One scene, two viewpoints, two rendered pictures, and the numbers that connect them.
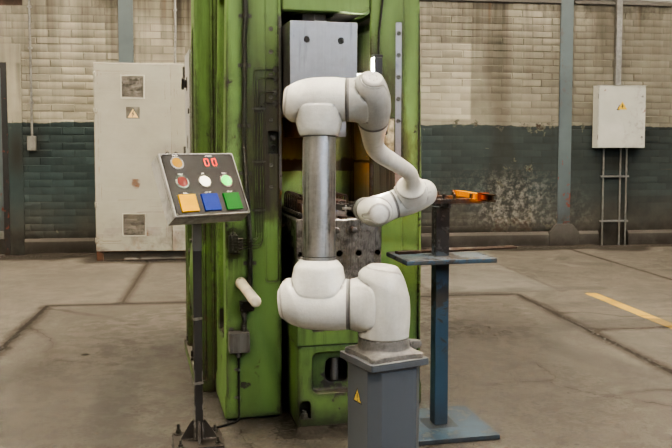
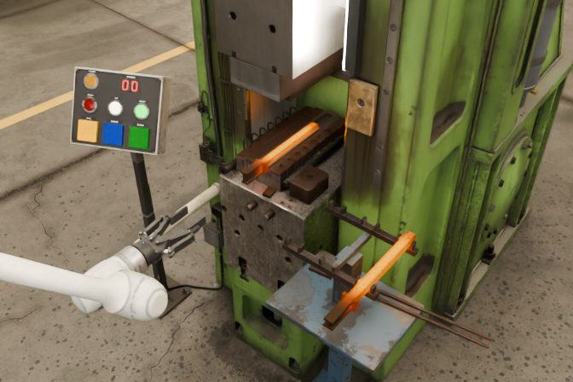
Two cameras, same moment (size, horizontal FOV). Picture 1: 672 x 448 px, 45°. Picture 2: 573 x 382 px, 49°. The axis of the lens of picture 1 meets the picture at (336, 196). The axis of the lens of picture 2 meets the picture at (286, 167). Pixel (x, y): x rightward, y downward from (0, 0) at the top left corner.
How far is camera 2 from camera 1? 3.08 m
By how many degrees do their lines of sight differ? 58
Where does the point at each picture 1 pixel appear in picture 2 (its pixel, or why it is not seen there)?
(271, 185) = (239, 110)
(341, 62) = (272, 0)
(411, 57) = not seen: outside the picture
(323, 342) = (249, 292)
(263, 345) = not seen: hidden behind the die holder
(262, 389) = not seen: hidden behind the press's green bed
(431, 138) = not seen: outside the picture
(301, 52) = not seen: outside the picture
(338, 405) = (265, 344)
